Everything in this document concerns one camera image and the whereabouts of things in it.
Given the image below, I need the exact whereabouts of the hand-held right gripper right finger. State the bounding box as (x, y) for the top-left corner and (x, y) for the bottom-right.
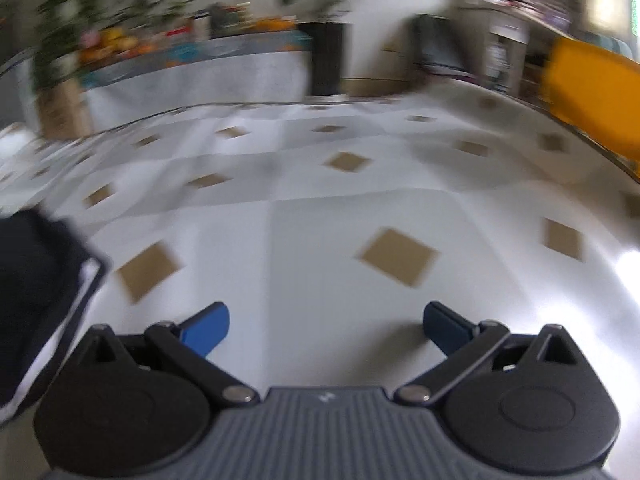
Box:
(394, 301), (581, 407)

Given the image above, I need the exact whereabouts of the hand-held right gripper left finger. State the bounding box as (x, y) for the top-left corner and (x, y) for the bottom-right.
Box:
(75, 302), (261, 407)

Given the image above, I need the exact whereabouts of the black t-shirt with red print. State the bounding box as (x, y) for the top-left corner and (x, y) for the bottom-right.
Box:
(0, 210), (113, 426)

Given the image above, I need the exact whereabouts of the grey white checkered tablecloth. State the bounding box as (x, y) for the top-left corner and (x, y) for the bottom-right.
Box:
(0, 82), (640, 411)

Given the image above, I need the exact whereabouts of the side table with grey cloth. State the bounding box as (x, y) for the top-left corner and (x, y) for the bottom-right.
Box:
(15, 30), (313, 136)

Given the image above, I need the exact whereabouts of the cardboard box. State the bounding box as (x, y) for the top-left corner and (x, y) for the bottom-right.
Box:
(37, 85), (93, 138)

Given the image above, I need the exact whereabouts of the yellow plastic chair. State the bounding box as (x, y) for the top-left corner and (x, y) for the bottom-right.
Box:
(542, 37), (640, 166)

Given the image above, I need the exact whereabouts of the tall black planter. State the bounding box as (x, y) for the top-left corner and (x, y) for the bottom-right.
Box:
(299, 21), (348, 97)

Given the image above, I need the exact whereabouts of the white shelf unit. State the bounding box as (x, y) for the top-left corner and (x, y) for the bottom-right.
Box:
(460, 0), (591, 101)

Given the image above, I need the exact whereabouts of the pile of mixed fruit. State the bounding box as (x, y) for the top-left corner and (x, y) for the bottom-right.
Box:
(80, 27), (166, 63)

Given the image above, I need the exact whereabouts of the green ivy plant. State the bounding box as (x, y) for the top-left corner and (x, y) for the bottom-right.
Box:
(32, 0), (106, 91)

